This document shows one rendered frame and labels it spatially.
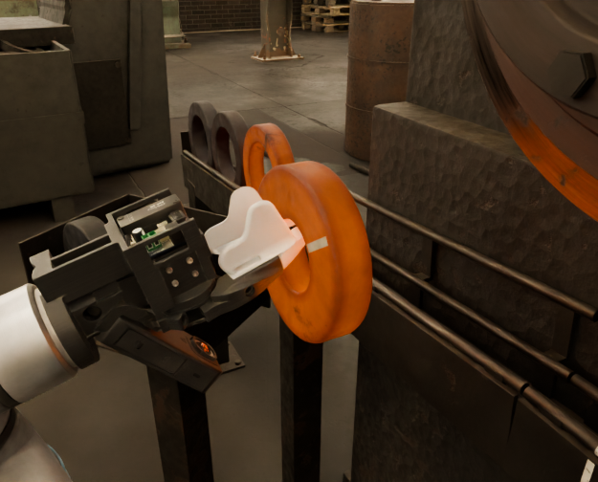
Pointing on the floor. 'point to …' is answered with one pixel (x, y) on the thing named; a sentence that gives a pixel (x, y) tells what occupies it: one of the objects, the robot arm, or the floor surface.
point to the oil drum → (375, 65)
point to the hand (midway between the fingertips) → (303, 232)
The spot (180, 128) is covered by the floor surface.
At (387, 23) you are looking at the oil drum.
